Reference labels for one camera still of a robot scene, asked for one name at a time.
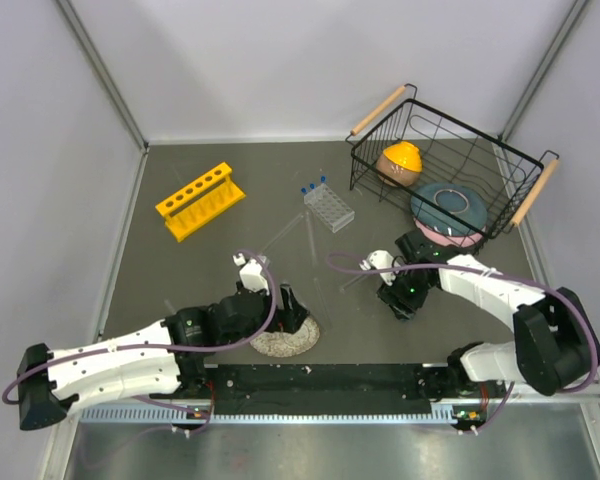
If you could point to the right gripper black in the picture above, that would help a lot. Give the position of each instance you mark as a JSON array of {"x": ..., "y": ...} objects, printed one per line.
[{"x": 403, "y": 307}]

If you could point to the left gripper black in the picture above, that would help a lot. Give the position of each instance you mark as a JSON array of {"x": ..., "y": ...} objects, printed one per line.
[{"x": 291, "y": 316}]

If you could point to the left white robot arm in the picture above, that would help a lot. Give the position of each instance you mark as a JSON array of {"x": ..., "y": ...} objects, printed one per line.
[{"x": 165, "y": 358}]

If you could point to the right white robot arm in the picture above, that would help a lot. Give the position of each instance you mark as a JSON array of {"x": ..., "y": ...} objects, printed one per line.
[{"x": 553, "y": 344}]

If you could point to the speckled ceramic plate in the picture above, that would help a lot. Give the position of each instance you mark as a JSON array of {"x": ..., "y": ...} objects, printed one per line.
[{"x": 286, "y": 345}]

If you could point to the clear tube centre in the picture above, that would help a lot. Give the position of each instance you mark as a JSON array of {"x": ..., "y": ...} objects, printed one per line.
[{"x": 326, "y": 317}]

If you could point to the short clear glass tube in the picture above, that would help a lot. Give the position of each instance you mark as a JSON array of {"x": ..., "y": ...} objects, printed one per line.
[{"x": 350, "y": 283}]

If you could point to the pink bowl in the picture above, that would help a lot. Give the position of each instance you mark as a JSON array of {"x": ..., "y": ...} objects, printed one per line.
[{"x": 447, "y": 240}]

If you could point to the blue glazed bowl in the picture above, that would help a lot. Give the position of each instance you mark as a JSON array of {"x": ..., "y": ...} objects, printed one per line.
[{"x": 450, "y": 209}]

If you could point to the clear acrylic tube rack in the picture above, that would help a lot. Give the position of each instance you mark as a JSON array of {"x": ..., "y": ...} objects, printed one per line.
[{"x": 329, "y": 208}]

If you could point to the brown and yellow bowl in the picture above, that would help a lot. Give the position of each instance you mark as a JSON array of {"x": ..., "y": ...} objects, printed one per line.
[{"x": 400, "y": 164}]

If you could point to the yellow test tube rack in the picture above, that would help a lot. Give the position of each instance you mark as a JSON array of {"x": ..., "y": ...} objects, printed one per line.
[{"x": 199, "y": 202}]

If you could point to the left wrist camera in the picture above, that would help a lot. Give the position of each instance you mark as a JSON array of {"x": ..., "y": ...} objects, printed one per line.
[{"x": 251, "y": 274}]

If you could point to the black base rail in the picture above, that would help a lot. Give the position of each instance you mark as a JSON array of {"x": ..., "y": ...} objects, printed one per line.
[{"x": 328, "y": 389}]

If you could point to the black wire basket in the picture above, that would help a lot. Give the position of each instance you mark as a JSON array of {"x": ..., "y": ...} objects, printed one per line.
[{"x": 508, "y": 180}]

